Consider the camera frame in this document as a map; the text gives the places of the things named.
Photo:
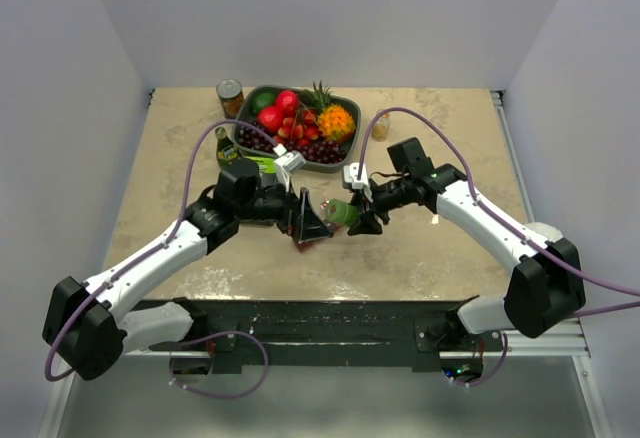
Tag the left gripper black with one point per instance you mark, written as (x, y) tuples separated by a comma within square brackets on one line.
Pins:
[(294, 211)]

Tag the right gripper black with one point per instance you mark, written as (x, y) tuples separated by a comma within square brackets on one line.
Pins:
[(368, 225)]

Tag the red weekly pill organizer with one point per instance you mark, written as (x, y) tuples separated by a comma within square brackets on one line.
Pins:
[(302, 247)]

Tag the green pill bottle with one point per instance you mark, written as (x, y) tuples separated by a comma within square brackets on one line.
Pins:
[(341, 212)]

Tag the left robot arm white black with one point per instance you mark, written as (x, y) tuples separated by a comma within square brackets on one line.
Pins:
[(84, 324)]

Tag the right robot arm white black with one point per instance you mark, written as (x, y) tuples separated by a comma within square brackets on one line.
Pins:
[(544, 287)]

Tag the razor box black green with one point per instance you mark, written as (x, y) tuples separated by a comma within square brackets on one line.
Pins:
[(266, 165)]

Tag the clear glass jar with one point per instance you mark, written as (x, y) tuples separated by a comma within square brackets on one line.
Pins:
[(381, 128)]

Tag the purple grape bunch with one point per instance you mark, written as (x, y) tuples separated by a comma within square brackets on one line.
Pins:
[(258, 140)]

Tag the green glass bottle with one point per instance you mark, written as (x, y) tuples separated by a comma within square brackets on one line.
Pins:
[(226, 150)]

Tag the red apple lower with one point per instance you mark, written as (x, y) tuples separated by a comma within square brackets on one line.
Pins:
[(271, 118)]

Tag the red apple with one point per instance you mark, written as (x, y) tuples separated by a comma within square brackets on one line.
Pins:
[(271, 118), (287, 101)]

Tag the pineapple top green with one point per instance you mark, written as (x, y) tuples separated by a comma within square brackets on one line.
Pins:
[(319, 97)]

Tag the red apple upper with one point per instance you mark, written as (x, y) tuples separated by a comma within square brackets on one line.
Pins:
[(287, 101)]

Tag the green lime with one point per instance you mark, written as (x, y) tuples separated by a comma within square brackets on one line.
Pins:
[(262, 100)]

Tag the tin can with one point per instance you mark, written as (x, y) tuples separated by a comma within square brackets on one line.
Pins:
[(231, 97)]

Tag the white paper cup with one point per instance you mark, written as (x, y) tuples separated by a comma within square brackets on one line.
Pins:
[(550, 233)]

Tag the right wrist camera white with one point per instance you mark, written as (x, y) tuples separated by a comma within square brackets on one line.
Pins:
[(355, 177)]

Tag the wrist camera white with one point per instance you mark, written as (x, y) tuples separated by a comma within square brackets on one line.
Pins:
[(287, 162), (355, 177)]

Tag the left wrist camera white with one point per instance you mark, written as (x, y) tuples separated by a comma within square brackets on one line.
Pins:
[(287, 162)]

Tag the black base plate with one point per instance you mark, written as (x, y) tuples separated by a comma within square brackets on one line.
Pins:
[(308, 333)]

